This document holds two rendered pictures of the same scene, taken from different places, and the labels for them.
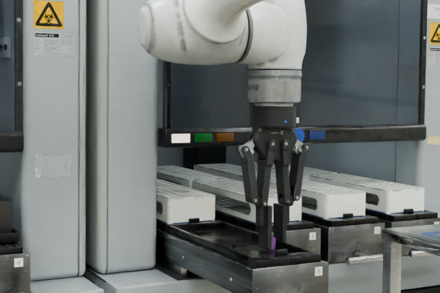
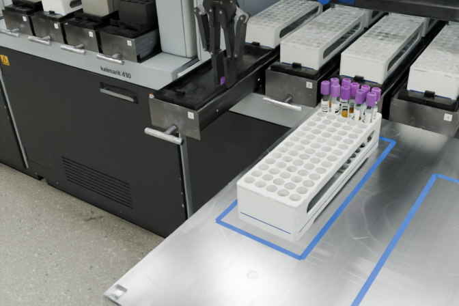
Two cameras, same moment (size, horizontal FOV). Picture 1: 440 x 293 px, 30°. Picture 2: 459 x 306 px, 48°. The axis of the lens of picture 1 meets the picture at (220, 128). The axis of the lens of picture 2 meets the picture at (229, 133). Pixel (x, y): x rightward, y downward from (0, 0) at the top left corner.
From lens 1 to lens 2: 1.37 m
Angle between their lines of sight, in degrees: 65
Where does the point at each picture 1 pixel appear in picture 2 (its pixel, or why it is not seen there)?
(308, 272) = (184, 113)
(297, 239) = (296, 82)
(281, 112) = not seen: outside the picture
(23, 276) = (132, 51)
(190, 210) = (255, 35)
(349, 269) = not seen: hidden behind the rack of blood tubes
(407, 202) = (432, 85)
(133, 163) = not seen: outside the picture
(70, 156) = not seen: outside the picture
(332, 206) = (345, 66)
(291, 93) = not seen: outside the picture
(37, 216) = (162, 17)
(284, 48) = not seen: outside the picture
